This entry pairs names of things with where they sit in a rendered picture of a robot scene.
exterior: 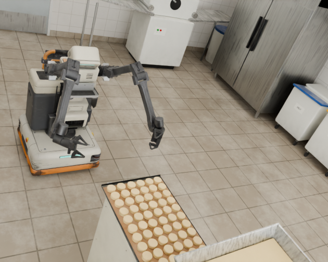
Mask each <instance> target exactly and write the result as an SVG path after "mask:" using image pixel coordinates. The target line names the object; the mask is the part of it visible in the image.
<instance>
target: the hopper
mask: <svg viewBox="0 0 328 262"><path fill-rule="evenodd" d="M174 261H175V262H312V261H311V260H310V259H309V258H308V257H307V255H306V254H305V253H304V252H303V251H302V250H301V248H300V247H299V246H298V245H297V244H296V243H295V241H294V240H293V239H292V238H291V237H290V236H289V235H288V233H287V232H286V231H285V230H284V229H283V228H282V226H281V225H280V224H279V223H276V224H273V225H270V226H267V227H263V228H260V229H257V230H254V231H251V232H248V233H245V234H241V235H238V236H235V237H232V238H229V239H226V240H223V241H220V242H217V243H214V244H211V245H207V246H204V247H201V248H198V249H195V250H192V251H189V252H186V253H183V254H179V255H176V256H174Z"/></svg>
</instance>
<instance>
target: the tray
mask: <svg viewBox="0 0 328 262"><path fill-rule="evenodd" d="M155 177H160V178H161V176H160V175H154V176H148V177H142V178H136V179H130V180H124V181H117V182H111V183H107V184H102V185H101V187H102V189H103V187H107V186H108V185H114V186H115V185H117V184H118V183H123V184H127V183H128V182H129V181H132V182H136V181H138V180H146V179H147V178H150V179H154V178H155ZM161 179H162V178H161ZM162 180H163V179H162ZM163 182H164V181H163ZM164 183H165V182H164ZM165 185H166V184H165ZM166 186H167V185H166ZM167 188H168V187H167ZM168 189H169V188H168ZM103 191H104V189H103ZM169 191H170V190H169ZM170 192H171V191H170ZM104 193H105V191H104ZM171 194H172V193H171ZM105 195H106V193H105ZM172 195H173V194H172ZM106 197H107V195H106ZM173 197H174V196H173ZM107 199H108V197H107ZM174 199H175V197H174ZM175 200H176V199H175ZM108 201H109V199H108ZM176 202H177V200H176ZM109 203H110V201H109ZM177 203H178V202H177ZM110 205H111V203H110ZM178 205H179V203H178ZM179 206H180V205H179ZM111 207H112V205H111ZM180 208H181V206H180ZM112 209H113V207H112ZM181 209H182V208H181ZM113 211H114V209H113ZM182 211H183V212H184V210H183V209H182ZM114 213H115V211H114ZM184 214H185V212H184ZM185 215H186V214H185ZM115 216H116V218H117V220H118V222H119V224H120V226H121V228H122V230H123V232H124V234H125V236H126V238H127V240H128V242H129V244H130V246H131V248H132V250H133V252H134V254H135V256H136V258H137V260H138V262H140V261H139V259H138V257H137V255H136V253H135V251H134V249H133V247H132V245H131V243H130V241H129V239H128V237H127V235H126V233H125V231H124V229H123V227H122V225H121V223H120V221H119V219H118V217H117V215H116V213H115ZM186 217H187V215H186ZM187 218H188V217H187ZM188 220H189V218H188ZM189 221H190V220H189ZM190 223H191V221H190ZM191 224H192V223H191ZM192 226H193V224H192ZM193 227H194V226H193ZM194 229H195V227H194ZM195 230H196V229H195ZM196 232H197V230H196ZM197 233H198V232H197ZM198 235H199V233H198ZM199 236H200V235H199ZM200 238H201V236H200ZM201 239H202V238H201ZM202 241H203V239H202ZM203 242H204V241H203ZM204 244H205V245H206V243H205V242H204ZM206 246H207V245H206Z"/></svg>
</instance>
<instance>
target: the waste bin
mask: <svg viewBox="0 0 328 262"><path fill-rule="evenodd" d="M226 29H227V27H226V26H223V25H216V26H215V30H214V32H213V35H212V38H211V41H210V45H209V48H208V51H207V54H206V57H205V59H206V60H207V61H208V62H209V63H211V64H212V63H213V60H214V58H215V55H216V53H217V51H218V48H219V46H220V43H221V41H222V38H223V36H224V34H225V31H226Z"/></svg>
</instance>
